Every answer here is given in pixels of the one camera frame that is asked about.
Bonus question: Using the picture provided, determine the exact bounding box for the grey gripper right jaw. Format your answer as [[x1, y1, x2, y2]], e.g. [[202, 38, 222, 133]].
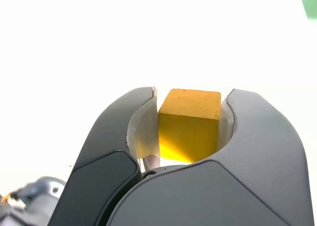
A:
[[106, 88, 315, 226]]

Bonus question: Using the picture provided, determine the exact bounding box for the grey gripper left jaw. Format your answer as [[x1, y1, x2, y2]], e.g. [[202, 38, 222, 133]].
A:
[[48, 86, 163, 226]]

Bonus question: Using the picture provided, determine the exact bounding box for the yellow cube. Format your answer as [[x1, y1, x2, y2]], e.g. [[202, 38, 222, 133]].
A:
[[157, 88, 222, 164]]

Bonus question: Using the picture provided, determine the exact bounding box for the green cube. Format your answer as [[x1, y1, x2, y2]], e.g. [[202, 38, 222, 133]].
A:
[[298, 0, 317, 20]]

